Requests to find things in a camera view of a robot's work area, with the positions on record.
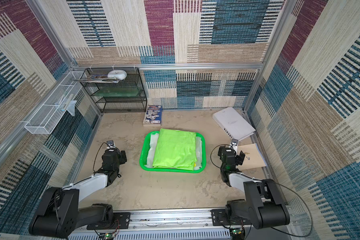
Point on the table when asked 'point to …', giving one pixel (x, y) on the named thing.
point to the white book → (233, 123)
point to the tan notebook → (253, 158)
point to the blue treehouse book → (153, 116)
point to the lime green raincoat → (175, 149)
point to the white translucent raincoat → (153, 142)
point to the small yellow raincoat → (195, 164)
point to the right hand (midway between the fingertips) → (233, 147)
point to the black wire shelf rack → (116, 90)
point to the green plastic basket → (143, 153)
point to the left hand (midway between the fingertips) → (116, 151)
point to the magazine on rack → (97, 78)
